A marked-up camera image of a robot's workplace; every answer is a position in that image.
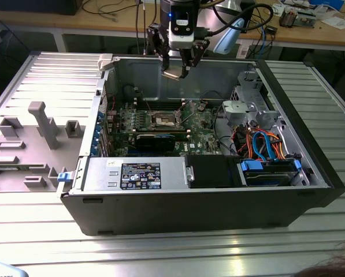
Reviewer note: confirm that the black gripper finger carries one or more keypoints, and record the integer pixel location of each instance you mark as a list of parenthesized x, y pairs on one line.
[(165, 65), (185, 72)]

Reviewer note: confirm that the silver CPU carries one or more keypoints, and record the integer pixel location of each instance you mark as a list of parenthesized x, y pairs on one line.
[(172, 74)]

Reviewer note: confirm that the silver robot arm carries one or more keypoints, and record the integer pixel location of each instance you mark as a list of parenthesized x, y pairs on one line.
[(230, 36)]

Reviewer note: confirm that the black RAM slot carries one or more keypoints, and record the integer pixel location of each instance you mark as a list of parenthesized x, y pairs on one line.
[(160, 109), (160, 106), (160, 103), (160, 100)]

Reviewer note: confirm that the metal locking lever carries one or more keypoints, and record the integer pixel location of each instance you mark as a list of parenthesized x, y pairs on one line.
[(184, 121), (146, 101)]

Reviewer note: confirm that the CPU socket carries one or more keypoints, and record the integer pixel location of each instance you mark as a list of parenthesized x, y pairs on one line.
[(163, 121)]

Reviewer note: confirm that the round coin battery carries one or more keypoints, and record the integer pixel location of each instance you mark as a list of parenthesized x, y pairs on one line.
[(201, 107)]

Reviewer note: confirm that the wooden desk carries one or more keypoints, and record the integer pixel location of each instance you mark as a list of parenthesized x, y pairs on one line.
[(108, 20)]

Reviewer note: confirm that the green motherboard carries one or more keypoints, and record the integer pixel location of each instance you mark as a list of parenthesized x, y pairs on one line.
[(202, 128)]

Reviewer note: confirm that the white label card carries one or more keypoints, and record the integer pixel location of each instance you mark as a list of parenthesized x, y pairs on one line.
[(243, 51)]

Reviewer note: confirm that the silver metal drive cage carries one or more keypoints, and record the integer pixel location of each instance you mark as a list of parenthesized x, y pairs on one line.
[(237, 111)]

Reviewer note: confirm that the black graphics card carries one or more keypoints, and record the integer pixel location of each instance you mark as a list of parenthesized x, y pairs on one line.
[(155, 143)]

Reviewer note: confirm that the black upright box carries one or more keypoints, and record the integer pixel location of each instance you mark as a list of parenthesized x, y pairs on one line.
[(249, 26)]

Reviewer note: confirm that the small black device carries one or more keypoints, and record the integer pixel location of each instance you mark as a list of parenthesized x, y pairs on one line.
[(271, 29)]

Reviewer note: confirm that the copper coil transformer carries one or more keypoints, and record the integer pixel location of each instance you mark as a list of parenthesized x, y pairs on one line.
[(286, 18)]

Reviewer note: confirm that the hard disk in blue carrier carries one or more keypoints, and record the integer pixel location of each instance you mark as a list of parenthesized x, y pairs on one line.
[(251, 167)]

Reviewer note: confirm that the silver power supply unit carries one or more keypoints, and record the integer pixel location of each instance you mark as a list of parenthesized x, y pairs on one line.
[(103, 173)]

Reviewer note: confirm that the circuit board device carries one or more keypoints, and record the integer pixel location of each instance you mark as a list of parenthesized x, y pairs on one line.
[(305, 18)]

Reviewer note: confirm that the large black box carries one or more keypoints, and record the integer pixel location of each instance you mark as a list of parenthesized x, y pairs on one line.
[(30, 7)]

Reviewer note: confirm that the black PC case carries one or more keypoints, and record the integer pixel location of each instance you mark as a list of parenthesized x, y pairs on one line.
[(189, 213)]

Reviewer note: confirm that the blue plastic latch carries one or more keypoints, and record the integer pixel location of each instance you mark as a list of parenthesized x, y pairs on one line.
[(63, 177)]

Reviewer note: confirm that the blue box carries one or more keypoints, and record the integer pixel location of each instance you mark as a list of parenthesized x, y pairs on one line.
[(328, 3)]

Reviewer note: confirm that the white papers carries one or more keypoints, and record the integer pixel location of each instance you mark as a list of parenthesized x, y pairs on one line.
[(338, 22)]

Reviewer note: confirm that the grey parts rack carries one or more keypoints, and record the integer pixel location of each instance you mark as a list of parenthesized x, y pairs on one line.
[(30, 157)]

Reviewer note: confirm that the green RAM stick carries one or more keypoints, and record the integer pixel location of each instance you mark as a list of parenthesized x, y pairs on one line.
[(4, 168)]

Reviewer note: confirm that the person's dark-haired head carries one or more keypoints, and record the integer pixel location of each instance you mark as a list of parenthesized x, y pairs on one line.
[(342, 265)]

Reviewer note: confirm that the white rounded device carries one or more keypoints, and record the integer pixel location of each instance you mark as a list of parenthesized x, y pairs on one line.
[(1, 269)]

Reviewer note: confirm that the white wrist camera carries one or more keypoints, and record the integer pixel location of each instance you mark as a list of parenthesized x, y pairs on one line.
[(181, 40)]

